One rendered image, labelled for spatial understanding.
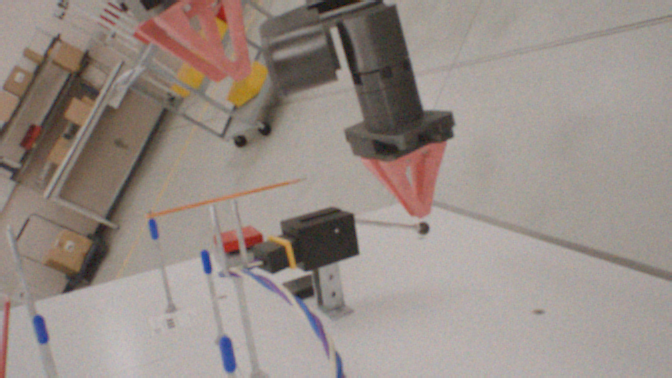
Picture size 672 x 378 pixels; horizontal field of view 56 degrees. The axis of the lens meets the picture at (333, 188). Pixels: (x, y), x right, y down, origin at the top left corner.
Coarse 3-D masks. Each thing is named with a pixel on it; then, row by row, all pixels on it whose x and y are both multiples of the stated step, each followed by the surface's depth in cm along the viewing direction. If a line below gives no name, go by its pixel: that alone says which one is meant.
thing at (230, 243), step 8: (224, 232) 78; (232, 232) 77; (248, 232) 76; (256, 232) 76; (224, 240) 75; (232, 240) 74; (248, 240) 75; (256, 240) 75; (224, 248) 74; (232, 248) 74; (248, 248) 76
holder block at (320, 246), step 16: (336, 208) 59; (288, 224) 56; (304, 224) 55; (320, 224) 55; (336, 224) 56; (352, 224) 57; (304, 240) 55; (320, 240) 55; (336, 240) 56; (352, 240) 57; (304, 256) 55; (320, 256) 56; (336, 256) 56; (352, 256) 57
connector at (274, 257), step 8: (288, 240) 55; (296, 240) 55; (256, 248) 55; (264, 248) 55; (272, 248) 54; (280, 248) 54; (296, 248) 55; (256, 256) 56; (264, 256) 54; (272, 256) 54; (280, 256) 54; (296, 256) 55; (264, 264) 54; (272, 264) 54; (280, 264) 54; (288, 264) 55; (272, 272) 54
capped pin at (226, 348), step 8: (224, 336) 36; (224, 344) 36; (232, 344) 37; (224, 352) 36; (232, 352) 36; (224, 360) 36; (232, 360) 36; (224, 368) 37; (232, 368) 37; (232, 376) 37
